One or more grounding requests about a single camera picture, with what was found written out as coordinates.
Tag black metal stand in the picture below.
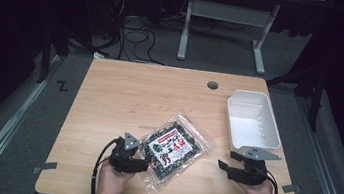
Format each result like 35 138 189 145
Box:
259 60 330 134

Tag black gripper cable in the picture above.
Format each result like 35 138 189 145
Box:
89 135 121 194
257 167 283 194

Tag clear packet of dark snacks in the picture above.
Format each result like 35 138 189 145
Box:
131 106 221 194

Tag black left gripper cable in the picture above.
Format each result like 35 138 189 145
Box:
89 135 121 194

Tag grey tape strip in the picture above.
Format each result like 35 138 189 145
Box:
280 181 303 194
31 158 58 177

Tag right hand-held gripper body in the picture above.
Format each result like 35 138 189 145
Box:
224 143 284 190

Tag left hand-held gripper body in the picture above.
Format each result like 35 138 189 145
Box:
107 130 152 177

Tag white metal desk frame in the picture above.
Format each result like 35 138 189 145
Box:
175 0 283 77

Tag person's left hand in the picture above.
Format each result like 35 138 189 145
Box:
95 158 137 194

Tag white plastic bin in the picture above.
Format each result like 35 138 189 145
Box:
220 87 289 156

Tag black tape floor mark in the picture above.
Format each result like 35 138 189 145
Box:
55 79 71 93

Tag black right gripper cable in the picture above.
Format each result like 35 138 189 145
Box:
257 167 283 194

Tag grey cable hole grommet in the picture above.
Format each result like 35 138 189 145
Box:
205 79 220 91

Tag black floor cables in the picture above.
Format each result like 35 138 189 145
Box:
99 0 175 67

